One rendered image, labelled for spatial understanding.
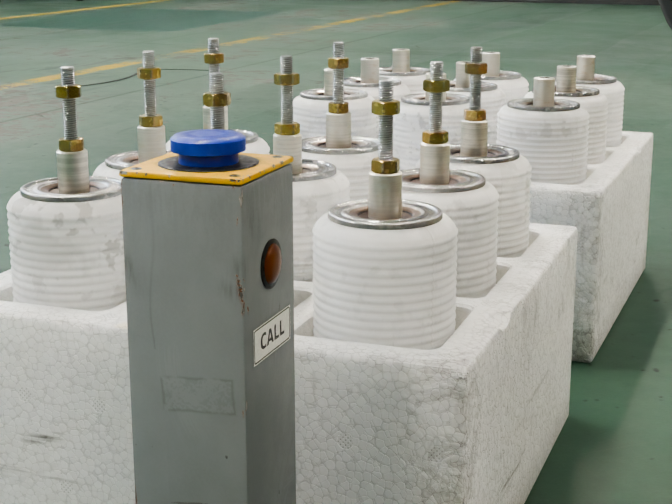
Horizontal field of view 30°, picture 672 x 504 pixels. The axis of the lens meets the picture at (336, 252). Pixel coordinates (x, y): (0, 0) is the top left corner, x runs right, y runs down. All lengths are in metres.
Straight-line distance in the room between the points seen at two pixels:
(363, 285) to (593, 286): 0.53
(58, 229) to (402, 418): 0.28
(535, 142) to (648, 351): 0.25
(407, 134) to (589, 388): 0.33
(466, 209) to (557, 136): 0.42
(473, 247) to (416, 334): 0.13
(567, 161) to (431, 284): 0.53
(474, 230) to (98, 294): 0.27
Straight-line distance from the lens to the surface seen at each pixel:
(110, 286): 0.90
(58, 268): 0.89
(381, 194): 0.81
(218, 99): 0.85
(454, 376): 0.76
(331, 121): 1.07
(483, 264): 0.92
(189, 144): 0.65
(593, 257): 1.28
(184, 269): 0.65
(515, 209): 1.03
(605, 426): 1.16
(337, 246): 0.80
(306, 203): 0.93
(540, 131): 1.30
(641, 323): 1.46
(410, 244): 0.79
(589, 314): 1.30
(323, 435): 0.80
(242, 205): 0.63
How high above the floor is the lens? 0.44
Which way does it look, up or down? 15 degrees down
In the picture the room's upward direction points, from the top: straight up
